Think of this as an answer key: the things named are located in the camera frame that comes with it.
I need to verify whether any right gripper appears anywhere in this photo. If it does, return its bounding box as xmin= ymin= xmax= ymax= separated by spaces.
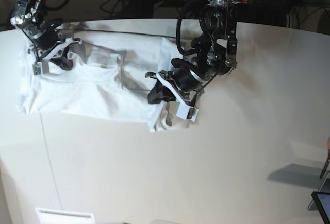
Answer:
xmin=23 ymin=25 xmax=73 ymax=71

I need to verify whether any white T-shirt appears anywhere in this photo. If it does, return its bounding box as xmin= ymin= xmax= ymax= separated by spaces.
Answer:
xmin=18 ymin=29 xmax=191 ymax=132

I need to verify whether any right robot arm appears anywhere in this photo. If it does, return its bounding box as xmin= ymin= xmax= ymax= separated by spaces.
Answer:
xmin=10 ymin=0 xmax=76 ymax=74

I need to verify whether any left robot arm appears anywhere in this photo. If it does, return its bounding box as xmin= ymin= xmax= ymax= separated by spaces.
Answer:
xmin=161 ymin=0 xmax=242 ymax=106

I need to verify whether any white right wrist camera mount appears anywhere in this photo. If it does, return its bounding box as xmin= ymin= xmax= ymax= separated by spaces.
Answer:
xmin=27 ymin=37 xmax=83 ymax=76

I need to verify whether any white paper sheet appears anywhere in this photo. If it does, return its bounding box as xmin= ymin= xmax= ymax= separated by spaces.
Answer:
xmin=36 ymin=208 xmax=96 ymax=224

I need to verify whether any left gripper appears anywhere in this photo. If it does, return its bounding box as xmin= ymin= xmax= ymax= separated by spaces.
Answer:
xmin=147 ymin=67 xmax=206 ymax=105

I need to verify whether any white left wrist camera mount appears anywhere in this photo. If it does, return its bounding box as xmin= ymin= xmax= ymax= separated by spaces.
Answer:
xmin=145 ymin=71 xmax=199 ymax=122

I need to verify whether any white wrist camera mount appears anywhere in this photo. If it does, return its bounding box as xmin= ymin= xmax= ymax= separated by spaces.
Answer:
xmin=145 ymin=71 xmax=199 ymax=122
xmin=27 ymin=37 xmax=83 ymax=76

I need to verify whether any black tablet screen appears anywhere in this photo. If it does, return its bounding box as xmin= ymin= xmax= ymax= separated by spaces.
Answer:
xmin=311 ymin=191 xmax=329 ymax=224

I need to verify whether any grey tablet stand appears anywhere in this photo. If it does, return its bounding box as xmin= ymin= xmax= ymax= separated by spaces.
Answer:
xmin=307 ymin=171 xmax=330 ymax=211

